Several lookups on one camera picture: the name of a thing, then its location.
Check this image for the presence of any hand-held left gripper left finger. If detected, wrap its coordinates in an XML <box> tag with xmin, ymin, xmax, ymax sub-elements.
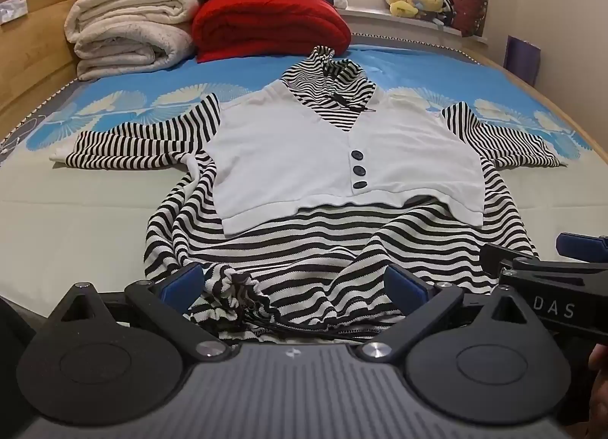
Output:
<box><xmin>49</xmin><ymin>262</ymin><xmax>233</xmax><ymax>362</ymax></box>

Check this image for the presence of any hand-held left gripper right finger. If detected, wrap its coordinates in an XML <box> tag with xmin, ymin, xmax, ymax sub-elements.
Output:
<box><xmin>358</xmin><ymin>264</ymin><xmax>539</xmax><ymax>363</ymax></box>

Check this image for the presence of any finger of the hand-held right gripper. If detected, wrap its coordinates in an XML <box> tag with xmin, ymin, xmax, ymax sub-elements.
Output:
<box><xmin>556</xmin><ymin>231</ymin><xmax>608</xmax><ymax>263</ymax></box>
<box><xmin>481</xmin><ymin>243</ymin><xmax>608</xmax><ymax>279</ymax></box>

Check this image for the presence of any black white striped garment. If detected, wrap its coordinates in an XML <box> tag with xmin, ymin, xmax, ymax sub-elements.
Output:
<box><xmin>49</xmin><ymin>46</ymin><xmax>568</xmax><ymax>343</ymax></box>

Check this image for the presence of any person's right hand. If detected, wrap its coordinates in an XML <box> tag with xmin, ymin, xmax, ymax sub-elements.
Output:
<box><xmin>588</xmin><ymin>343</ymin><xmax>608</xmax><ymax>421</ymax></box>

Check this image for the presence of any blue printed bed sheet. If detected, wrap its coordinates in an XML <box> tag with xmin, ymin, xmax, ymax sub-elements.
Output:
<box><xmin>0</xmin><ymin>42</ymin><xmax>608</xmax><ymax>321</ymax></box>

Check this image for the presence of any purple bag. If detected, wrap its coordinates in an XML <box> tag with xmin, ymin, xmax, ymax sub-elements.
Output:
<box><xmin>504</xmin><ymin>35</ymin><xmax>543</xmax><ymax>87</ymax></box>

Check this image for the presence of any dark red cushion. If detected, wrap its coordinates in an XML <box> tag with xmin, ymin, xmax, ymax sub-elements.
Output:
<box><xmin>448</xmin><ymin>0</ymin><xmax>490</xmax><ymax>39</ymax></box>

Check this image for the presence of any white window sill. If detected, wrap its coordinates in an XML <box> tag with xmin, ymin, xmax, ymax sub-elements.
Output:
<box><xmin>338</xmin><ymin>6</ymin><xmax>490</xmax><ymax>46</ymax></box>

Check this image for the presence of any folded cream blanket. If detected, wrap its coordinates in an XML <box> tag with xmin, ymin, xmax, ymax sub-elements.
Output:
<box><xmin>64</xmin><ymin>0</ymin><xmax>201</xmax><ymax>82</ymax></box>

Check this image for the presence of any folded red quilt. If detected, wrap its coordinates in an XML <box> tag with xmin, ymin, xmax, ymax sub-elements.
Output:
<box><xmin>192</xmin><ymin>0</ymin><xmax>353</xmax><ymax>64</ymax></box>

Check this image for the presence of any yellow duck plush toy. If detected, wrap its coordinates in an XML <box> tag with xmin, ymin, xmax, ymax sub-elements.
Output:
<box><xmin>388</xmin><ymin>0</ymin><xmax>421</xmax><ymax>18</ymax></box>

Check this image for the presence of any tissue box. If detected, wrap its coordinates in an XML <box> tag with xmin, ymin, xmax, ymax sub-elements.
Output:
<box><xmin>0</xmin><ymin>0</ymin><xmax>30</xmax><ymax>27</ymax></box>

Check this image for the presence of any wooden bed frame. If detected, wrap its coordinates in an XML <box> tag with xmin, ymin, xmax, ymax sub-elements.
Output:
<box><xmin>0</xmin><ymin>0</ymin><xmax>608</xmax><ymax>162</ymax></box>

